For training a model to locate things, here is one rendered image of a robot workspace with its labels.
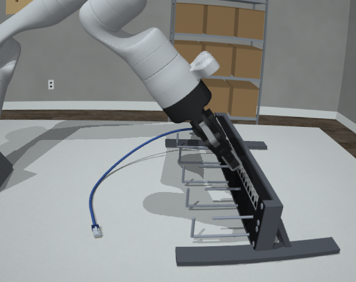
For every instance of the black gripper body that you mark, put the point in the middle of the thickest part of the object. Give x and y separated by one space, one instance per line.
190 108

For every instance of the dark grey patch panel rack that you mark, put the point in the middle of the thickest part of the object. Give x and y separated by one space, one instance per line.
258 205

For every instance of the network cable plug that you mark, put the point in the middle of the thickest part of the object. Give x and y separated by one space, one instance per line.
96 231

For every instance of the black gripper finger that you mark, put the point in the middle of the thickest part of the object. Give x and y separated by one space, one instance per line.
218 144
208 111

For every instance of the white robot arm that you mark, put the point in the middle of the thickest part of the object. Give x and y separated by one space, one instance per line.
165 73

